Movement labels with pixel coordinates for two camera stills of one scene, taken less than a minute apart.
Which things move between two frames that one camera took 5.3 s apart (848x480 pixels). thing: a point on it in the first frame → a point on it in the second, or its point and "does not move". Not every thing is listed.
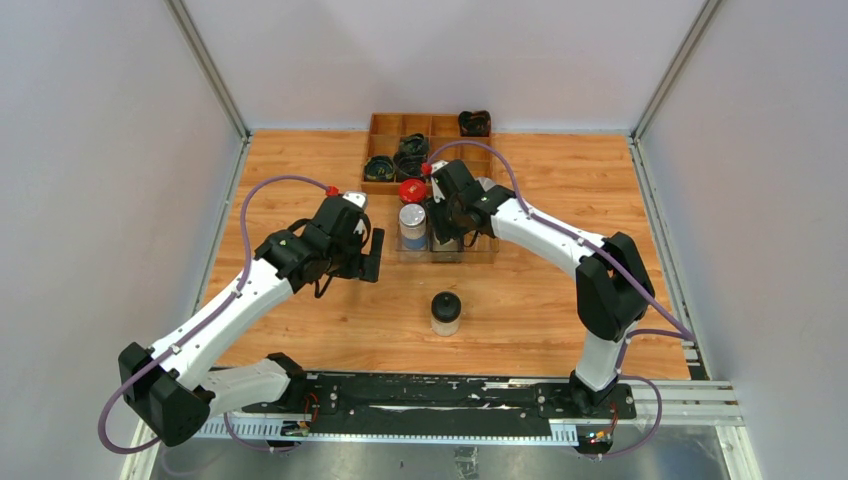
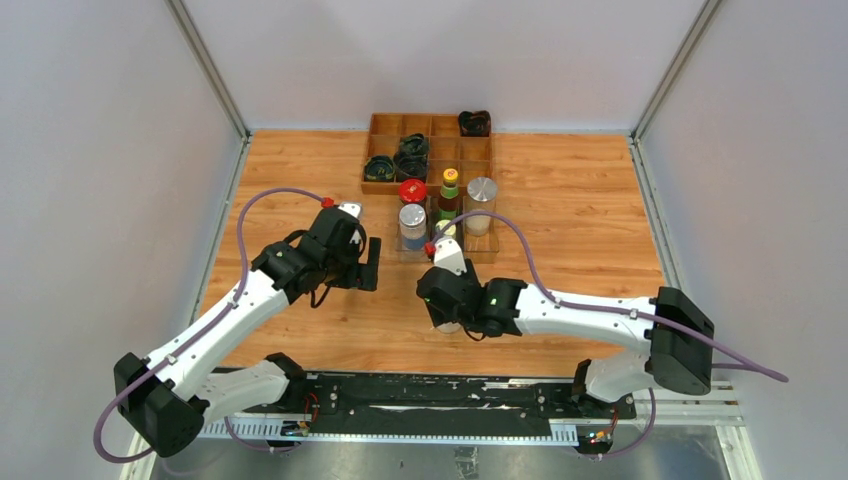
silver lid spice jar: (413, 226) does not move
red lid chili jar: (412, 191) does not move
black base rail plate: (442, 396) does not move
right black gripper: (435, 206) → (440, 317)
